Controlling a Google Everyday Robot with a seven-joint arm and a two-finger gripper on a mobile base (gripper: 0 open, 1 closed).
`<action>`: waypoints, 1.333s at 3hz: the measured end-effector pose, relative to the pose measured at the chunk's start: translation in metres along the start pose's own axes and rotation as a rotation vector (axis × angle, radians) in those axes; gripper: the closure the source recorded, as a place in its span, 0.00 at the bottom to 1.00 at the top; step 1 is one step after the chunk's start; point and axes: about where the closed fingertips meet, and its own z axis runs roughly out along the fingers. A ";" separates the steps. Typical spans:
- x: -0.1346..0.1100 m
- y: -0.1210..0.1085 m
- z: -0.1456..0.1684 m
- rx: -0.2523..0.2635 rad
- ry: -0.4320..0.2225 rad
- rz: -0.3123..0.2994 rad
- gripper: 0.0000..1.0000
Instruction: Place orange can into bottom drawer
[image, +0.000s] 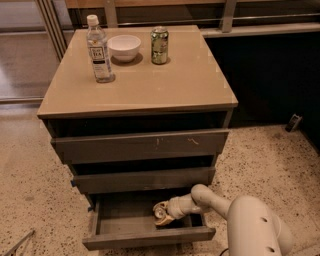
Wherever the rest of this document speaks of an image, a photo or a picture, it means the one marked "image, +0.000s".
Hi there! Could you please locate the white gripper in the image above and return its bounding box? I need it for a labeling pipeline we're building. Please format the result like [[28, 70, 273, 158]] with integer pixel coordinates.
[[153, 195, 191, 226]]

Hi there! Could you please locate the orange soda can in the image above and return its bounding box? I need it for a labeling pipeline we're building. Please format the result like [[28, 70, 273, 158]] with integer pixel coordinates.
[[154, 207, 168, 219]]

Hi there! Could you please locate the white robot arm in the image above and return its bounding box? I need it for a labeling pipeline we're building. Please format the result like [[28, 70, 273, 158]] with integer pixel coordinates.
[[153, 184, 294, 256]]

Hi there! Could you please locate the open bottom grey drawer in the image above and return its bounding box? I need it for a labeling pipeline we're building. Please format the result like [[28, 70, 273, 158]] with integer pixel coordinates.
[[83, 188, 216, 250]]

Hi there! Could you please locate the middle grey drawer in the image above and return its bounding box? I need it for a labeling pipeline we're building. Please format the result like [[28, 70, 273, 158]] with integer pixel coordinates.
[[72, 167, 215, 194]]

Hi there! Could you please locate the top grey drawer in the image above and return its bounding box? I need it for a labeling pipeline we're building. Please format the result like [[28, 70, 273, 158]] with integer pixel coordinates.
[[51, 129, 229, 164]]

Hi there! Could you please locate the grey drawer cabinet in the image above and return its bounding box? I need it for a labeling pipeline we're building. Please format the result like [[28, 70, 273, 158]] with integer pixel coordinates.
[[35, 25, 239, 252]]

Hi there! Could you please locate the green soda can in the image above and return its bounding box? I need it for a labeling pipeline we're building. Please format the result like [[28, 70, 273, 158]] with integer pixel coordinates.
[[151, 26, 169, 65]]

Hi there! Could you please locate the metal rod on floor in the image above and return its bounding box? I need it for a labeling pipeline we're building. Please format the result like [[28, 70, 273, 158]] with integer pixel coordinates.
[[3, 230, 35, 256]]

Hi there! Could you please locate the small black floor object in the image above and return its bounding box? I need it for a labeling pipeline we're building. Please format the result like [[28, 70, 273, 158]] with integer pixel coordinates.
[[285, 114, 302, 132]]

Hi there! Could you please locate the white ceramic bowl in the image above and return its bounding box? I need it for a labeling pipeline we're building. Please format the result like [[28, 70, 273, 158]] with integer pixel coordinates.
[[108, 35, 141, 63]]

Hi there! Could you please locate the clear tea bottle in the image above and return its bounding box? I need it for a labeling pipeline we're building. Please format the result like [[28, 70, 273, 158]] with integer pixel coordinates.
[[86, 15, 114, 83]]

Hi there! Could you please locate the metal railing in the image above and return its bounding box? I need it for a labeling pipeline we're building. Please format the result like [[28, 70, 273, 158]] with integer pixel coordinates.
[[31, 0, 320, 56]]

